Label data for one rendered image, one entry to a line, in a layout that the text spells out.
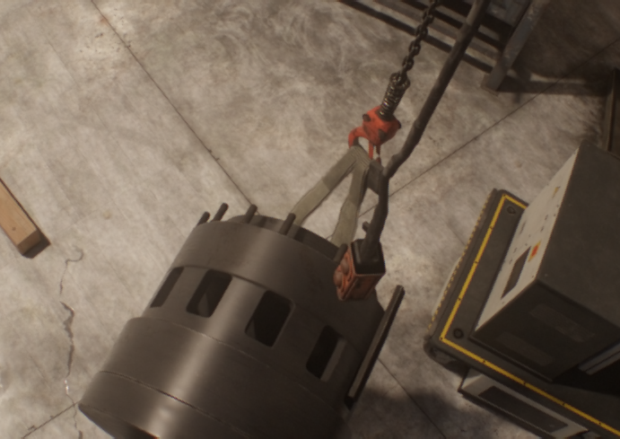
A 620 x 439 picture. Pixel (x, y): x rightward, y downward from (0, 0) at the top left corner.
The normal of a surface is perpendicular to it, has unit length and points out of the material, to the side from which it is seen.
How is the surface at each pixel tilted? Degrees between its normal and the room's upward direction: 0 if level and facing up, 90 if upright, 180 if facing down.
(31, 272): 0
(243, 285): 14
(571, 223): 0
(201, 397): 8
